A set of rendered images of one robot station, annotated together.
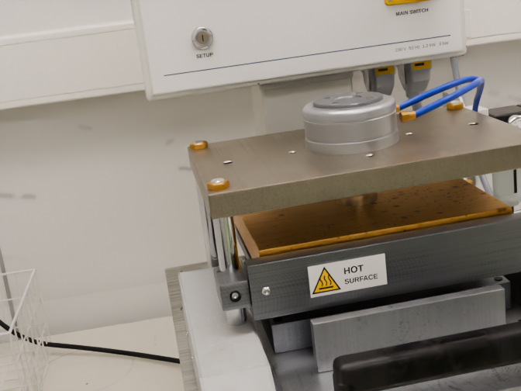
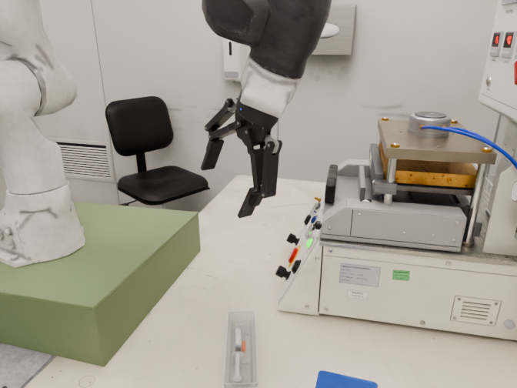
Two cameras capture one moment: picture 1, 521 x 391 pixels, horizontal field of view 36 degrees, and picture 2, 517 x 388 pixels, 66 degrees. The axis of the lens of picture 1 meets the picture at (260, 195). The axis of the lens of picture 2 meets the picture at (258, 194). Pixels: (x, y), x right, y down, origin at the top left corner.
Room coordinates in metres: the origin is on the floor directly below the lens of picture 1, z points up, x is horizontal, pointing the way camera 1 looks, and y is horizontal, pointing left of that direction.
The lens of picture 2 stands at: (0.63, -0.96, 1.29)
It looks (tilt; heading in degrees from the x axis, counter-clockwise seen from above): 22 degrees down; 110
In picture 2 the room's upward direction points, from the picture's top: straight up
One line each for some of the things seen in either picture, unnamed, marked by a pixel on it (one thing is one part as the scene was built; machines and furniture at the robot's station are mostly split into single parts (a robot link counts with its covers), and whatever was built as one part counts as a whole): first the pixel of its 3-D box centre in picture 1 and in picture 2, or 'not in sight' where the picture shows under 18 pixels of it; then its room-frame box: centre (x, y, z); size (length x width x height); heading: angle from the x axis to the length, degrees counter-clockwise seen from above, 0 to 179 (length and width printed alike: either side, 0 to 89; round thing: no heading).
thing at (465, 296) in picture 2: not in sight; (406, 255); (0.67, -0.10, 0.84); 0.53 x 0.37 x 0.17; 8
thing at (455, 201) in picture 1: (365, 190); (424, 155); (0.68, -0.09, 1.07); 0.22 x 0.17 x 0.10; 98
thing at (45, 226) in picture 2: not in sight; (30, 215); (-0.10, -0.39, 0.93); 0.22 x 0.19 x 0.14; 1
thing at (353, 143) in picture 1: (366, 160); (444, 148); (0.71, -0.10, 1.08); 0.31 x 0.24 x 0.13; 98
